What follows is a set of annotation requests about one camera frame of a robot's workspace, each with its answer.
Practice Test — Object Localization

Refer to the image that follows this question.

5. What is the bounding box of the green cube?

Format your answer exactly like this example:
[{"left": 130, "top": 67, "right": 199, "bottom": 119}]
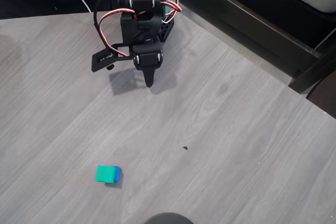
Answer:
[{"left": 94, "top": 164, "right": 117, "bottom": 184}]

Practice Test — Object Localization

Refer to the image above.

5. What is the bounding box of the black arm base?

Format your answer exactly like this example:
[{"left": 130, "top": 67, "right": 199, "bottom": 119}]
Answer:
[{"left": 156, "top": 11, "right": 176, "bottom": 43}]

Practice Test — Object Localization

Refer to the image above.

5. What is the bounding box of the blue cube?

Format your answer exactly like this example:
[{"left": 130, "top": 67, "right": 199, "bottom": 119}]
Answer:
[{"left": 104, "top": 166, "right": 122, "bottom": 186}]

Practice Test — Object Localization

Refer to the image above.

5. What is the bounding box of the green table clamp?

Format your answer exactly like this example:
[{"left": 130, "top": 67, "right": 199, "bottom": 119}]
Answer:
[{"left": 161, "top": 3, "right": 171, "bottom": 23}]

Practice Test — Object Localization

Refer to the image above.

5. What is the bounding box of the dark round object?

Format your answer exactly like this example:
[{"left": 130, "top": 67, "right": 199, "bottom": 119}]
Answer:
[{"left": 143, "top": 212, "right": 195, "bottom": 224}]

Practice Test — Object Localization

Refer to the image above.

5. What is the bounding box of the dark curved furniture piece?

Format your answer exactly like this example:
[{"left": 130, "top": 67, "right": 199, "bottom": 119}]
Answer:
[{"left": 306, "top": 73, "right": 336, "bottom": 120}]

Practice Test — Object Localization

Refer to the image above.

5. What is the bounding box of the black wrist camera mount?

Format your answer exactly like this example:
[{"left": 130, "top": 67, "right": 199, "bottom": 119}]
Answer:
[{"left": 91, "top": 43, "right": 132, "bottom": 73}]

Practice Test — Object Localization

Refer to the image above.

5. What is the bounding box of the dark wooden bed frame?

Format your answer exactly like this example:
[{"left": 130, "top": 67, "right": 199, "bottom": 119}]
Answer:
[{"left": 167, "top": 0, "right": 336, "bottom": 94}]

